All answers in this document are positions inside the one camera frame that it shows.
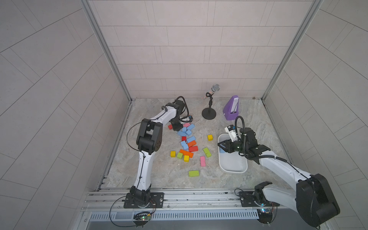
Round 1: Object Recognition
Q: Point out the red block lower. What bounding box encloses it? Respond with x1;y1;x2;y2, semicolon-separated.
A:
188;146;198;152

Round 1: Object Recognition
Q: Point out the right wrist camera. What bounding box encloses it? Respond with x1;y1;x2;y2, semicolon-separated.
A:
225;125;238;142

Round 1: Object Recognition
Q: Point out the silver microphone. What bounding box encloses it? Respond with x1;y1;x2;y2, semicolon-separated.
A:
206;84;220;97

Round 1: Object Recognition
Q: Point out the blue block pile left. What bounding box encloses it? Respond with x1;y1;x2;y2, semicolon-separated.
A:
177;131;186;137

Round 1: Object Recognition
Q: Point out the blue block pile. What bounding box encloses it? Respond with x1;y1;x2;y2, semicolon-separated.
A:
187;124;195;130
177;131;186;137

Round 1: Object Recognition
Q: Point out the green block by pink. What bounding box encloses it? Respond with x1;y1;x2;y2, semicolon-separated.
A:
203;148;212;158

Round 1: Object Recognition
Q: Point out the green cube small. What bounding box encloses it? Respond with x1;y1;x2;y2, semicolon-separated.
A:
177;152;184;159

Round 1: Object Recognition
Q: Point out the green block front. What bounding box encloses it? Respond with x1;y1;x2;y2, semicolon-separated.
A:
188;170;199;177

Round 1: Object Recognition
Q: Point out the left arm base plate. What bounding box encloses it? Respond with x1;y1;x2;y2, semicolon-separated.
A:
124;192;164;209

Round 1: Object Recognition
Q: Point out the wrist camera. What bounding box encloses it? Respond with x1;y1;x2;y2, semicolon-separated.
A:
183;116;193;123
225;125;238;142

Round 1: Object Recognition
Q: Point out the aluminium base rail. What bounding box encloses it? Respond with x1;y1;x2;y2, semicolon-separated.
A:
81;188;321;212

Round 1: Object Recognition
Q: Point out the circuit board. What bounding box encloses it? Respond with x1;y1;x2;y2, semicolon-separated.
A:
133;211;152;223
257;209;275;225

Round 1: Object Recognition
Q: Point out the right circuit board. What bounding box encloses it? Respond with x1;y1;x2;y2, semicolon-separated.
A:
257;209;275;225

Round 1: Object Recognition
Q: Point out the pink block lower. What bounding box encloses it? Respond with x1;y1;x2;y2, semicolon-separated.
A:
200;156;206;167

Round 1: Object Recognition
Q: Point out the purple metronome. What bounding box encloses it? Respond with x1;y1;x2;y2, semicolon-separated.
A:
223;95;239;121

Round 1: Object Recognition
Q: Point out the white plastic tray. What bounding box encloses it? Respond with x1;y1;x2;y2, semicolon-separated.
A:
218;134;248;173

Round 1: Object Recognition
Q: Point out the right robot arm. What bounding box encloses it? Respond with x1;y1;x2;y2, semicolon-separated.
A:
218;126;341;228

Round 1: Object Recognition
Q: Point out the blue block pile top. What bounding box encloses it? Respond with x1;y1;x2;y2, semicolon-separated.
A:
187;124;195;130

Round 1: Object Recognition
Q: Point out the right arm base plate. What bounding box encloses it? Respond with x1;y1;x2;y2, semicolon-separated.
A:
236;191;280;209

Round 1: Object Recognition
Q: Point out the black microphone stand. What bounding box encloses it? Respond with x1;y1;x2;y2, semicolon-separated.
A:
202;92;216;120

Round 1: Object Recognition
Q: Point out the left circuit board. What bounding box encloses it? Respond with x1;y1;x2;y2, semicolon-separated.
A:
133;211;152;223

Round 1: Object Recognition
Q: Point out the orange block long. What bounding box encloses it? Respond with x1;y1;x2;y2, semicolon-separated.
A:
179;149;194;158

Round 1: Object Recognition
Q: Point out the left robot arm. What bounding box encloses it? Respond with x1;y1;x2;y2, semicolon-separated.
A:
128;96;193;206

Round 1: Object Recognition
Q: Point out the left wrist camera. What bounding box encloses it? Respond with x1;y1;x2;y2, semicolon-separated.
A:
183;116;193;123

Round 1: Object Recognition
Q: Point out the orange block short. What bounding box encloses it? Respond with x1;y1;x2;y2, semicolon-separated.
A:
188;140;196;147

